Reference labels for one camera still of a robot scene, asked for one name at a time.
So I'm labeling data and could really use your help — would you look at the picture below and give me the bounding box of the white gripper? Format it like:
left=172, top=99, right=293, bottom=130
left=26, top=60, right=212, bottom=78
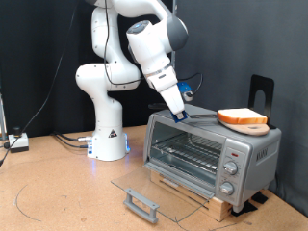
left=147, top=67, right=188, bottom=120

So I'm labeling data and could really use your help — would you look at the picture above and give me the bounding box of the black slotted spatula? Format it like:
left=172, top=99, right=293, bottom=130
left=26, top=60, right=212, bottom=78
left=147, top=102, right=220, bottom=123

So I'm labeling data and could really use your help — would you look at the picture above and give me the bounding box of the toy bread slice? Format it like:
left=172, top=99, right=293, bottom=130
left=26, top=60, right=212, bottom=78
left=217, top=108, right=269, bottom=125

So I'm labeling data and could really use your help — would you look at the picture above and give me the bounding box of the metal oven rack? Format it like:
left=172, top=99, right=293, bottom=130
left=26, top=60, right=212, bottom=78
left=150, top=132, right=223, bottom=176

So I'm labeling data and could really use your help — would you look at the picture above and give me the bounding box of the silver oven knob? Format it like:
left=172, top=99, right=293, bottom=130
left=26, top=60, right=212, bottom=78
left=223, top=160, right=239, bottom=176
left=218, top=181, right=235, bottom=196

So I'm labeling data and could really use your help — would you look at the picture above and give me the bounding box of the silver toaster oven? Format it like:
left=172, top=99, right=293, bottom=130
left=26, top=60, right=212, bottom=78
left=142, top=105, right=283, bottom=214

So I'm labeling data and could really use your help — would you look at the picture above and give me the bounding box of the round wooden cutting board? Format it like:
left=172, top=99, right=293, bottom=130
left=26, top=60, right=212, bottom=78
left=220, top=121, right=270, bottom=137

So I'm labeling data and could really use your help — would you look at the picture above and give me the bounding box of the black metal bookend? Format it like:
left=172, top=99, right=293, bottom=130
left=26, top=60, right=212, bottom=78
left=247, top=74, right=277, bottom=130

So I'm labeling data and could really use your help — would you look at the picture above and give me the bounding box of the aluminium vertical pole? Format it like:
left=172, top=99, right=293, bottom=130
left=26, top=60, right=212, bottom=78
left=169, top=0, right=178, bottom=107

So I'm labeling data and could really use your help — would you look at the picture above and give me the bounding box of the wooden pallet base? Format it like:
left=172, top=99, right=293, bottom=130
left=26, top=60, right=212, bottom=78
left=149, top=169, right=234, bottom=223

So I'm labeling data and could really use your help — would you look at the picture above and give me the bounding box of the black foam pad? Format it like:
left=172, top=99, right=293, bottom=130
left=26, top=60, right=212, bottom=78
left=251, top=192, right=269, bottom=205
left=230, top=200, right=259, bottom=218

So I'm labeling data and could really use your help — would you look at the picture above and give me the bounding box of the grey emergency stop box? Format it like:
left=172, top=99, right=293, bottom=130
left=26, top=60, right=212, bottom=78
left=8, top=126, right=30, bottom=153

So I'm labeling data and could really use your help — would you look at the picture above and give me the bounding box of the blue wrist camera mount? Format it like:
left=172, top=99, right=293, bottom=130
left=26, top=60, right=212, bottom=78
left=177, top=81, right=194, bottom=102

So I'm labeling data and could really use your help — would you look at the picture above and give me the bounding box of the black cable with silver plug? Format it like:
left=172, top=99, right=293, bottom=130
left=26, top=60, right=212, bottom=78
left=52, top=131, right=94, bottom=143

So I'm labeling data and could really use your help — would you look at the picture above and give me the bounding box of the black base cable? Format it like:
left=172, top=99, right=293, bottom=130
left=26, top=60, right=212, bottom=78
left=54, top=134, right=90, bottom=149

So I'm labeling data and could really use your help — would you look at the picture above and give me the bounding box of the black hanging cable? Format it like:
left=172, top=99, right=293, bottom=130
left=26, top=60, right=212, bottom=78
left=0, top=0, right=81, bottom=167

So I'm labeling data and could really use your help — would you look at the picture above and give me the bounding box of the metal stand post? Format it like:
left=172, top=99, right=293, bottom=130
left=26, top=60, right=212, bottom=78
left=0, top=92, right=8, bottom=141

